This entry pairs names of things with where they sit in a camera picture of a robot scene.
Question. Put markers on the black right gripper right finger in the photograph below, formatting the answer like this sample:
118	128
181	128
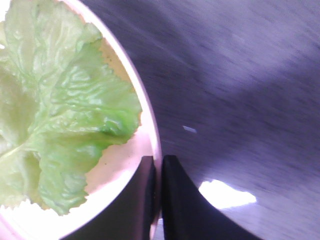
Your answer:
187	215

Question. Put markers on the green lettuce leaf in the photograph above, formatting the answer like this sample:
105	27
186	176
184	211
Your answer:
61	105

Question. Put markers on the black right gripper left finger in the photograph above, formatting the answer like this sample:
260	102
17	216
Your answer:
130	215

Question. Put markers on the pink round plate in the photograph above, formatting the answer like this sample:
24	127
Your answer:
113	172

